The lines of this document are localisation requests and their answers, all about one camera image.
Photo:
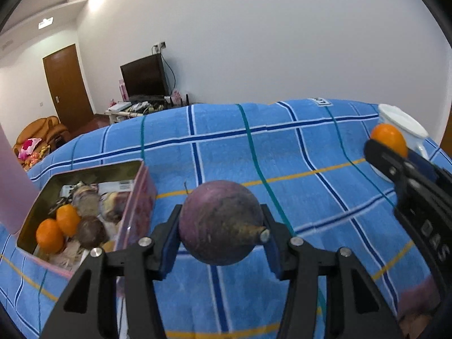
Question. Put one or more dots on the white tv stand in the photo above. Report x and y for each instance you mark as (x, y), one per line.
(127, 110)

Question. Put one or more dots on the sugarcane piece in tin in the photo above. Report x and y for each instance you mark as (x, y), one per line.
(86, 201)

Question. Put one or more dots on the small brown fruit in tin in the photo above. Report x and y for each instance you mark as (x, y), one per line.
(108, 246)

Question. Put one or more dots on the dark round fruit in tin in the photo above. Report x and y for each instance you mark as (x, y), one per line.
(91, 233)

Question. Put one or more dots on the person's right hand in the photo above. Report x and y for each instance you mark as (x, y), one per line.
(415, 307)

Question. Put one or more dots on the large purple turnip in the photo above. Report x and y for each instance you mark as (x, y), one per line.
(221, 222)

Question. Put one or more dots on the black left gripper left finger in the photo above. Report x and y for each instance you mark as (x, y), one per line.
(87, 308)

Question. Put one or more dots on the blue plaid towel cloth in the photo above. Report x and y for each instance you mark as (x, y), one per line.
(303, 158)

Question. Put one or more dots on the orange in tin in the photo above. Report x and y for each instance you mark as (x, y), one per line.
(49, 236)

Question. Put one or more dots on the orange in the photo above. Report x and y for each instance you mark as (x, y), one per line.
(68, 219)
(49, 236)
(391, 137)

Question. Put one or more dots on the black television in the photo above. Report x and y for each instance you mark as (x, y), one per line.
(145, 77)

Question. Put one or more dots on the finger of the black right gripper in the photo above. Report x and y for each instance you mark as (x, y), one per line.
(389, 163)
(426, 171)

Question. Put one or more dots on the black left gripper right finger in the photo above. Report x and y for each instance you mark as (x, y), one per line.
(333, 283)

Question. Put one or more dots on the orange brown sofa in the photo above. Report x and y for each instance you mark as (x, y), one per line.
(49, 129)

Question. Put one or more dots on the pink tin lid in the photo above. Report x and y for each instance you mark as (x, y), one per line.
(17, 191)

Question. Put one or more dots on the sugarcane piece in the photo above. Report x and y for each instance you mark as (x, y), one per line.
(112, 206)
(86, 201)

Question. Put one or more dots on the paper packet in tin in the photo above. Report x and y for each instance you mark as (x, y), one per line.
(101, 188)

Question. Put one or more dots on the brown wooden door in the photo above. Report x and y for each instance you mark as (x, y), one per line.
(67, 88)

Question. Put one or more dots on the pink metal tin box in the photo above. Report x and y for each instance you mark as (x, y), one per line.
(134, 224)

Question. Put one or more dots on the white floral enamel mug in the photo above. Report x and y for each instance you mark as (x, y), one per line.
(414, 133)

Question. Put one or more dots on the pink floral cushion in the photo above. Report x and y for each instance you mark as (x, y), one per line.
(28, 147)

